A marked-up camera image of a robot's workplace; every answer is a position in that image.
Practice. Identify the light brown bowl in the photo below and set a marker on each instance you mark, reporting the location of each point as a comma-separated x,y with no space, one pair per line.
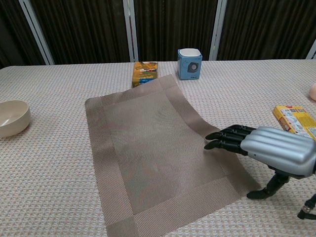
14,118

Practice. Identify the black curtain backdrop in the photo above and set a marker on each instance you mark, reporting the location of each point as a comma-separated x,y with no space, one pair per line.
86,29

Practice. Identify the light blue speaker box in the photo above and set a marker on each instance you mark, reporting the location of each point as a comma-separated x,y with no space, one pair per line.
188,69

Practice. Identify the brown woven placemat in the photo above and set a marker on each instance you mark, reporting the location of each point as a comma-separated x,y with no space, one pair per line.
153,148

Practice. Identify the grey metal partition post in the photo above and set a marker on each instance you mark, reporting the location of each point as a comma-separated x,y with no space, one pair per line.
130,32
311,50
37,32
217,32

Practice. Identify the beige woven tablecloth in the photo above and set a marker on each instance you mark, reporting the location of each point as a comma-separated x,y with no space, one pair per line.
49,160

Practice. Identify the right silver and black robot hand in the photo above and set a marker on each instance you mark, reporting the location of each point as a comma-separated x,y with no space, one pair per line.
276,148

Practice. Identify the peach-coloured ball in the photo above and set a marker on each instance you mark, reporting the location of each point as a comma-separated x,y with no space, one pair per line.
313,92

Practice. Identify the orange and blue carton box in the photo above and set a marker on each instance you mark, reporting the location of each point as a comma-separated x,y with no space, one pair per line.
144,71

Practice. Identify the yellow printed box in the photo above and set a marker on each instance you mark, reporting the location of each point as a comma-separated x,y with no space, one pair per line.
296,119

